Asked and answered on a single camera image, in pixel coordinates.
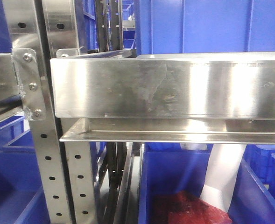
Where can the stainless steel shelf tray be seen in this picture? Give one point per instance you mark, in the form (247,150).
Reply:
(238,85)

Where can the blue bin lower left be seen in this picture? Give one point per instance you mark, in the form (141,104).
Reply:
(22,198)

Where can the blue bin lower right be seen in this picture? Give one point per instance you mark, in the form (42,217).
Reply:
(252,203)

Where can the large blue bin behind shelf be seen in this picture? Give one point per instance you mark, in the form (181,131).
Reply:
(194,26)

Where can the blue bin lower centre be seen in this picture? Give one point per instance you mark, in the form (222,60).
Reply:
(168,172)

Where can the steel corner bracket plate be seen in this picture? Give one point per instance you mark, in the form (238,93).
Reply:
(29,82)

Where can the left steel shelf beam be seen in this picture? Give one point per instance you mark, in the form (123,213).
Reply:
(10,99)

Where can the steel lower shelf lip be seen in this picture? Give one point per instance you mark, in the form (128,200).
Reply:
(240,131)

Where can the perforated steel upright post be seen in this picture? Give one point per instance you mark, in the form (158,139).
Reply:
(57,28)

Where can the red mesh bag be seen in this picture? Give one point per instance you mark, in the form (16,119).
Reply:
(185,208)

